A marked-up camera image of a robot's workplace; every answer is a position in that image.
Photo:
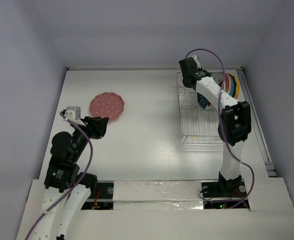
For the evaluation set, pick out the pink polka dot plate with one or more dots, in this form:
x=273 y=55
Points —
x=107 y=105

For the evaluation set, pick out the blue polka dot plate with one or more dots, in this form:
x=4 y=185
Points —
x=233 y=85

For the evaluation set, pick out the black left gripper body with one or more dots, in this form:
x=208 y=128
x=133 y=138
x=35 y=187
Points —
x=89 y=128

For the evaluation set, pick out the aluminium edge rail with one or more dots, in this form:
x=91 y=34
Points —
x=271 y=171

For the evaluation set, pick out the pink and cream plate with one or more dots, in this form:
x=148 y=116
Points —
x=219 y=78

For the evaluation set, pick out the wire dish rack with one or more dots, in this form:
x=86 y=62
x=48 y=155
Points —
x=198 y=126

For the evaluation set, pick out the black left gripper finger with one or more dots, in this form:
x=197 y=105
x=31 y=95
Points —
x=102 y=120
x=101 y=128

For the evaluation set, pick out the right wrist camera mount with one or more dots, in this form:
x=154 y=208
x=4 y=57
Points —
x=196 y=60

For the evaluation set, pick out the yellow polka dot plate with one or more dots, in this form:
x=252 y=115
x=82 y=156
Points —
x=237 y=87

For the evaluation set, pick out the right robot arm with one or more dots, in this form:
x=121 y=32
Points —
x=233 y=128

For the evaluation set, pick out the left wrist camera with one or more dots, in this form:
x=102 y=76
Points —
x=72 y=113

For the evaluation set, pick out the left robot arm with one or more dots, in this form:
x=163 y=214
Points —
x=66 y=188

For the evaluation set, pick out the silver foil strip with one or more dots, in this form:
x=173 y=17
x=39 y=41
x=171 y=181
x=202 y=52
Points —
x=156 y=195

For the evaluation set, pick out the white watermelon plate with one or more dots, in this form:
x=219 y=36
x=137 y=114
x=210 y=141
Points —
x=204 y=103

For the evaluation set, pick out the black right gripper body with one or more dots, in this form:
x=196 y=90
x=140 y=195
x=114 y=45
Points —
x=187 y=71

